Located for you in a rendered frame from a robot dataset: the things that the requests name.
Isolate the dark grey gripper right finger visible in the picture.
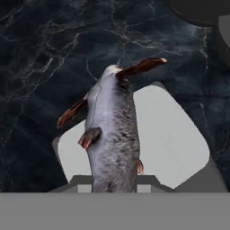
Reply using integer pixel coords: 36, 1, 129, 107
136, 174, 175, 193

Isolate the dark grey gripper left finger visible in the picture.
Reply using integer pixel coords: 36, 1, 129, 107
49, 174, 94, 193

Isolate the grey fish with red fins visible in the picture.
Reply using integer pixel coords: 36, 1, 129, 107
56, 57, 168, 193

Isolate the dark round plate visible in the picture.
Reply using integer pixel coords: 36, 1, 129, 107
163, 0, 230, 61

